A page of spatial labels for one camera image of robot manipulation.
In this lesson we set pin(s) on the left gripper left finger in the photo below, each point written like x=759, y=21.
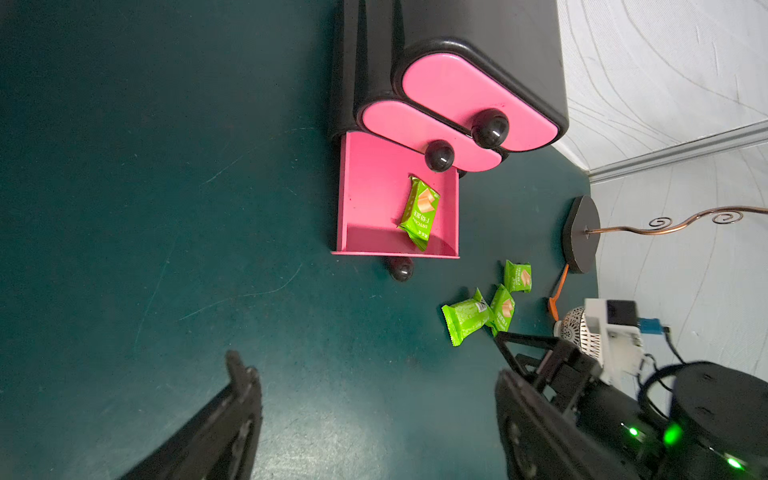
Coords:
x=220, y=441

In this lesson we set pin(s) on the white patterned bowl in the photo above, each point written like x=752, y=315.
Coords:
x=573, y=328

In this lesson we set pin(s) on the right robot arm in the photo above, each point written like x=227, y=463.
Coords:
x=698, y=420

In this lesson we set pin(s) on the black mug tree stand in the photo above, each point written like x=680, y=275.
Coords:
x=582, y=229

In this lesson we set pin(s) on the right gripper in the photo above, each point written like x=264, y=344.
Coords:
x=564, y=368

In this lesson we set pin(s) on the green cookie packet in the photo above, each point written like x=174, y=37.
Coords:
x=517, y=277
x=419, y=214
x=466, y=317
x=502, y=310

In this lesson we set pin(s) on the black pink drawer cabinet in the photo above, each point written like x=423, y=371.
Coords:
x=434, y=89

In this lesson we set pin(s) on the orange spoon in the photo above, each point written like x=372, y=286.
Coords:
x=556, y=293

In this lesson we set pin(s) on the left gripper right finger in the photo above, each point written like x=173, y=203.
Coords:
x=538, y=441

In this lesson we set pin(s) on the green table mat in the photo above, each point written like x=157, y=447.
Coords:
x=169, y=193

